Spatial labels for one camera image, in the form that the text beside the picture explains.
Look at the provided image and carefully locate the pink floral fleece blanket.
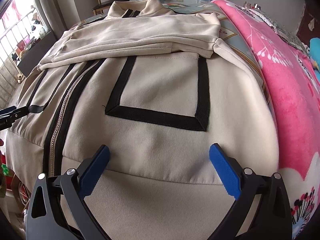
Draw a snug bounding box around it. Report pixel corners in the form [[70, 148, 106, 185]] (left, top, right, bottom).
[[215, 0, 319, 239]]

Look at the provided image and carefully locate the cardboard box with cables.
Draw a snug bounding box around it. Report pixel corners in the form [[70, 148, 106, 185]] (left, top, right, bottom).
[[5, 175, 31, 216]]

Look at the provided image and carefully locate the grey lace cloth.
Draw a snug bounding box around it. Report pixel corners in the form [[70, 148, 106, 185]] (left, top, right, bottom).
[[240, 7, 310, 56]]

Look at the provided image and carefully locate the blue pillow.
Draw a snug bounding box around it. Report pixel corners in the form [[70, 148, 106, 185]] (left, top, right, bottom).
[[309, 37, 320, 81]]

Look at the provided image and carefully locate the grey curtain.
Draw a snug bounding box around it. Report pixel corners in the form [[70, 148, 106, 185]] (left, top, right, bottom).
[[34, 0, 67, 40]]

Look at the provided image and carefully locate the beige zip-up jacket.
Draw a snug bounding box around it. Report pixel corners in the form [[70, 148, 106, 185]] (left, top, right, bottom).
[[5, 0, 279, 239]]

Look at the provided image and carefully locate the grey-blue patterned bed sheet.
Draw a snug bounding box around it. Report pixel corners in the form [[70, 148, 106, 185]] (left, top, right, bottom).
[[72, 0, 276, 120]]

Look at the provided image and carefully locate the dark red wooden door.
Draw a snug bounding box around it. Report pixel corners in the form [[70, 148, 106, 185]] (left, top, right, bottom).
[[297, 5, 319, 46]]

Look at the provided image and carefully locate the metal window railing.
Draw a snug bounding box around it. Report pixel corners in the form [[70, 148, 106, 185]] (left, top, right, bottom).
[[1, 7, 36, 108]]

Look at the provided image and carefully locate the dark grey cabinet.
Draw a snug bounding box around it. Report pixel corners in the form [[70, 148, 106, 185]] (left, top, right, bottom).
[[18, 31, 57, 77]]

